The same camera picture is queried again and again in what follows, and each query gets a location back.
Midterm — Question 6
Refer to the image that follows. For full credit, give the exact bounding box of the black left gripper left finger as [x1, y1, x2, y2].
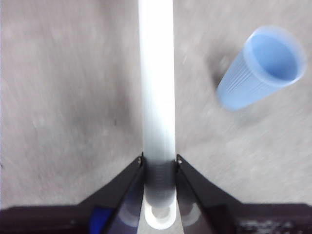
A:
[0, 153, 145, 234]

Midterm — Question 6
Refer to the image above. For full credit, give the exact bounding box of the grey-handled sponge cup brush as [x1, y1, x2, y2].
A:
[137, 0, 177, 230]

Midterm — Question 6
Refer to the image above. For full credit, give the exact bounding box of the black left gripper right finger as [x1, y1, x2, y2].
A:
[175, 154, 312, 234]

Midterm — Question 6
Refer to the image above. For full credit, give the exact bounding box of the blue ribbed plastic cup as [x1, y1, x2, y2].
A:
[215, 24, 308, 113]

